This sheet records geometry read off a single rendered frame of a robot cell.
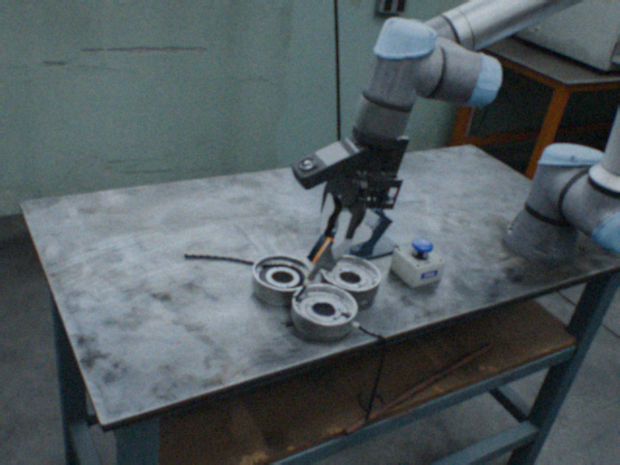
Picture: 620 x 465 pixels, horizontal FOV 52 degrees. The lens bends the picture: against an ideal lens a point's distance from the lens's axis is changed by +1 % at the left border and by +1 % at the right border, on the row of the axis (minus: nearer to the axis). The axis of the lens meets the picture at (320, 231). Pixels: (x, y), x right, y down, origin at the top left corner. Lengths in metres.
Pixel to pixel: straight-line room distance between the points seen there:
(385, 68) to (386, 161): 0.15
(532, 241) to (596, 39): 1.91
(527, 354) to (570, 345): 0.14
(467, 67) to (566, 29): 2.34
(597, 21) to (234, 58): 1.60
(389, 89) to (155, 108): 1.82
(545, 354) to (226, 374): 0.86
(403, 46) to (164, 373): 0.56
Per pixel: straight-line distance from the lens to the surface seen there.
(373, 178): 0.92
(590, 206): 1.23
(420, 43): 0.87
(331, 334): 0.99
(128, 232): 1.23
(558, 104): 2.97
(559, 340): 1.62
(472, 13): 1.06
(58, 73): 2.48
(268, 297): 1.04
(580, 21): 3.21
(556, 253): 1.36
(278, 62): 2.76
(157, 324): 1.01
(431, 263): 1.17
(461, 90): 0.92
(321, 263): 0.98
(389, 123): 0.89
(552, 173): 1.31
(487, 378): 1.45
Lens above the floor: 1.45
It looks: 31 degrees down
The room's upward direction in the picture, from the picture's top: 9 degrees clockwise
